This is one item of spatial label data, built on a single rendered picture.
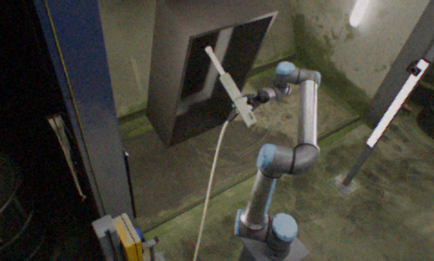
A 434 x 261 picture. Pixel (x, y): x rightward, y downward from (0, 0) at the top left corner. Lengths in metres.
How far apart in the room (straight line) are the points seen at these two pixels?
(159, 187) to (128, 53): 1.27
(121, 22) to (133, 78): 0.51
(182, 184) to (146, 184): 0.31
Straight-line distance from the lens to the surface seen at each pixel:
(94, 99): 1.41
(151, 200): 3.02
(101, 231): 1.14
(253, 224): 1.96
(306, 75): 1.95
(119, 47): 3.41
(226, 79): 1.84
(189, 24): 1.89
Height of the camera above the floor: 2.65
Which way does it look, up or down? 48 degrees down
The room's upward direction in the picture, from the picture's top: 8 degrees clockwise
